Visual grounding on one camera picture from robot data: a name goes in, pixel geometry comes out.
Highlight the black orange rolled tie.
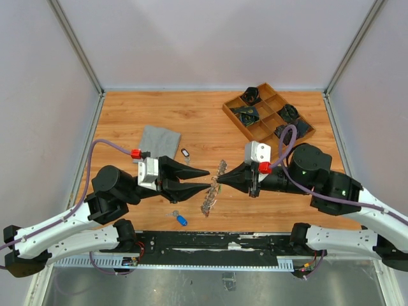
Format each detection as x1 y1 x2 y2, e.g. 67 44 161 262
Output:
241 87 261 106

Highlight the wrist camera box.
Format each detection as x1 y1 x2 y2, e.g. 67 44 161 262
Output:
138 157 159 191
244 141 272 165

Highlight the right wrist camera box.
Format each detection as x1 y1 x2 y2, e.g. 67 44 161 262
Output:
244 141 272 165

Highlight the metal key ring disc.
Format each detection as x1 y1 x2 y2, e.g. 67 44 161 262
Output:
200 159 228 217

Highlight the dark green patterned tie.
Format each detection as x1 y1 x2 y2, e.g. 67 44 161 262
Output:
230 106 260 127

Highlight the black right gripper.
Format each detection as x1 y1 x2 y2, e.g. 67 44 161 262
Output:
216 160 313 197

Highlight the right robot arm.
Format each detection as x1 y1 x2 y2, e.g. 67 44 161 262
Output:
217 142 407 272

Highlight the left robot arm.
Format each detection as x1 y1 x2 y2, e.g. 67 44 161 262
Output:
1 156 210 278

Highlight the wooden compartment tray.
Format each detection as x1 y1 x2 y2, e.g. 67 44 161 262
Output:
222 83 316 159

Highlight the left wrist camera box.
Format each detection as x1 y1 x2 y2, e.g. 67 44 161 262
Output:
138 157 159 191

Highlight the black key tag with key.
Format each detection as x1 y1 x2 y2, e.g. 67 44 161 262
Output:
181 148 191 165

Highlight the grey folded cloth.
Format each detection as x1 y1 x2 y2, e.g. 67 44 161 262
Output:
138 125 181 159

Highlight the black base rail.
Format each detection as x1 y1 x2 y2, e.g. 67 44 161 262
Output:
55 231 326 272

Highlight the blue key tag with key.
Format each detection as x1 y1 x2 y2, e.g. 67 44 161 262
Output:
166 210 188 226

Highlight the dark green floral tie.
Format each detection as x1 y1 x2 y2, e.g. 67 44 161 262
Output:
278 103 299 123

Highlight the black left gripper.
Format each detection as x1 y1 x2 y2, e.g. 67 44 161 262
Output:
122 156 212 203

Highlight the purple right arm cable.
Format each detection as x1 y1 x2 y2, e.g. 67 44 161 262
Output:
267 124 408 227

